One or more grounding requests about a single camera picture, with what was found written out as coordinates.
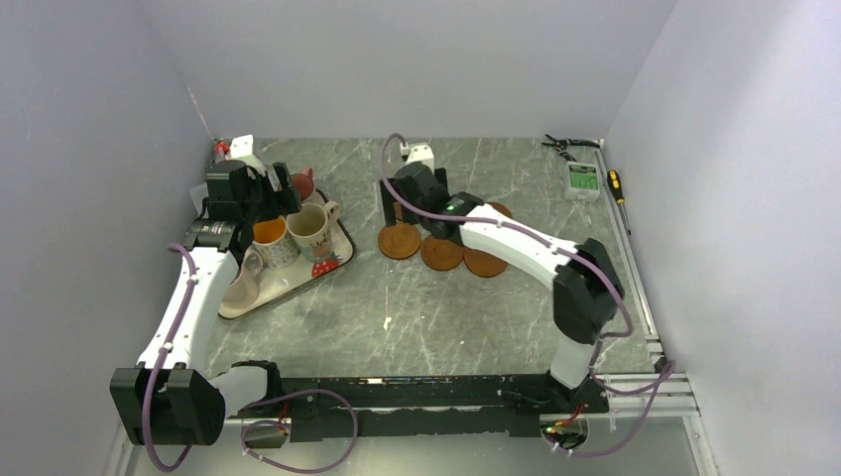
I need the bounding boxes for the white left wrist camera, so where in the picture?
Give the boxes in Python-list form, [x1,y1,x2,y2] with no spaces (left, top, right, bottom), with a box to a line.
[212,135,266,176]

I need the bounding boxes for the white green electronic device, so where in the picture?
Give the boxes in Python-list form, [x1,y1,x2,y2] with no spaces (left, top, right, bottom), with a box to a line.
[562,161,601,202]

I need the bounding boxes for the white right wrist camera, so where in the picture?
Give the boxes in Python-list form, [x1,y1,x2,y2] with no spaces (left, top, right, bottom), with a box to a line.
[400,142,435,172]

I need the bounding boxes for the white strawberry serving tray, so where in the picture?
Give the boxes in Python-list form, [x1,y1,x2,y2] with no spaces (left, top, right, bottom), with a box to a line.
[219,218,356,319]

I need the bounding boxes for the yellow black screwdriver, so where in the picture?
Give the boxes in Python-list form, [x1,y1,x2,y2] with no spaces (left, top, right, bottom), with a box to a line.
[607,170,632,236]

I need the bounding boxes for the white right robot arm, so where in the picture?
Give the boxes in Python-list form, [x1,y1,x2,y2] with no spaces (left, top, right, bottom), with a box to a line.
[380,163,625,412]

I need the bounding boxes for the black pliers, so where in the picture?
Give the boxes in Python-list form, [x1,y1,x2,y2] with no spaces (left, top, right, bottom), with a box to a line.
[541,134,602,162]

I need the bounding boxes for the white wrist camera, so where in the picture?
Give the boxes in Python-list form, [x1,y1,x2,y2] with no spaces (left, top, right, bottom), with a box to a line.
[400,142,435,172]
[212,135,266,176]

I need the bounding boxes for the orange interior white mug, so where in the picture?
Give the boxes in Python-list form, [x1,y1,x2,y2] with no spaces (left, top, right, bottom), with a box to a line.
[253,216,300,269]

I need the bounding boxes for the cream patterned mug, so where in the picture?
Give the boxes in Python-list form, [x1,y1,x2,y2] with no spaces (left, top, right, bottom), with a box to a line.
[286,201,342,263]

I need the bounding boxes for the black base frame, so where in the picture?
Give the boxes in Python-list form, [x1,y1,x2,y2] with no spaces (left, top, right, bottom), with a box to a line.
[238,373,609,442]

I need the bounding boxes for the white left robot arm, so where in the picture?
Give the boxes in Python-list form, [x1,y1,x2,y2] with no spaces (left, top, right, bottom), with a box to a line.
[109,160,300,446]

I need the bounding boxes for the dark brown wooden coaster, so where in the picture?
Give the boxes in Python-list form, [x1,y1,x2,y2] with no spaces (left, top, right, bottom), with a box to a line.
[463,248,508,278]

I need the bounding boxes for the clear plastic screw box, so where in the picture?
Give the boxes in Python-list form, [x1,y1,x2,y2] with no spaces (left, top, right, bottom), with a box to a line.
[188,182,208,214]

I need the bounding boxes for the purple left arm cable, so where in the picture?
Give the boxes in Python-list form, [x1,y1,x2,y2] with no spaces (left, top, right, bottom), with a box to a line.
[141,241,360,476]

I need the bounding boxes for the pink mug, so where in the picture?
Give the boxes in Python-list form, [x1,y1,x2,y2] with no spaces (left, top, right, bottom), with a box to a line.
[290,167,326,205]

